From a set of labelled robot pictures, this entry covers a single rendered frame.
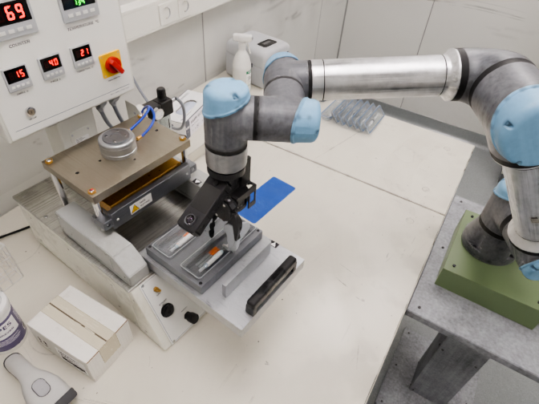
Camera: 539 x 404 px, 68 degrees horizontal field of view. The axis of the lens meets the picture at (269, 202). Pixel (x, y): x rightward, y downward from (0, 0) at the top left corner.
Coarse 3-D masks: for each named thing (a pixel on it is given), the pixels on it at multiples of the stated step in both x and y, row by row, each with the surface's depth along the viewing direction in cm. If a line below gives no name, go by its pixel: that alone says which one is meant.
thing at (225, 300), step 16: (144, 256) 87; (256, 256) 84; (272, 256) 89; (288, 256) 90; (160, 272) 85; (240, 272) 81; (256, 272) 86; (272, 272) 86; (176, 288) 85; (192, 288) 82; (224, 288) 79; (240, 288) 83; (256, 288) 83; (208, 304) 79; (224, 304) 80; (240, 304) 80; (224, 320) 78; (240, 320) 77; (256, 320) 80; (240, 336) 78
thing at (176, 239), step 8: (168, 232) 88; (176, 232) 88; (184, 232) 88; (160, 240) 86; (168, 240) 86; (176, 240) 86; (184, 240) 87; (160, 248) 85; (168, 248) 85; (176, 248) 85; (168, 256) 83
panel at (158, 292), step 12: (156, 276) 90; (144, 288) 88; (156, 288) 90; (168, 288) 93; (156, 300) 91; (168, 300) 93; (180, 300) 96; (156, 312) 91; (180, 312) 96; (204, 312) 102; (168, 324) 94; (180, 324) 96; (192, 324) 99; (168, 336) 94; (180, 336) 97
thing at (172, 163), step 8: (168, 160) 98; (176, 160) 98; (160, 168) 95; (168, 168) 95; (144, 176) 93; (152, 176) 93; (160, 176) 94; (128, 184) 91; (136, 184) 91; (144, 184) 91; (120, 192) 88; (128, 192) 89; (88, 200) 91; (104, 200) 86; (112, 200) 86; (120, 200) 87; (104, 208) 88
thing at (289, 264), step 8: (288, 264) 83; (296, 264) 85; (280, 272) 81; (288, 272) 83; (272, 280) 80; (280, 280) 81; (264, 288) 78; (272, 288) 79; (256, 296) 77; (264, 296) 78; (248, 304) 76; (256, 304) 76; (248, 312) 78; (256, 312) 78
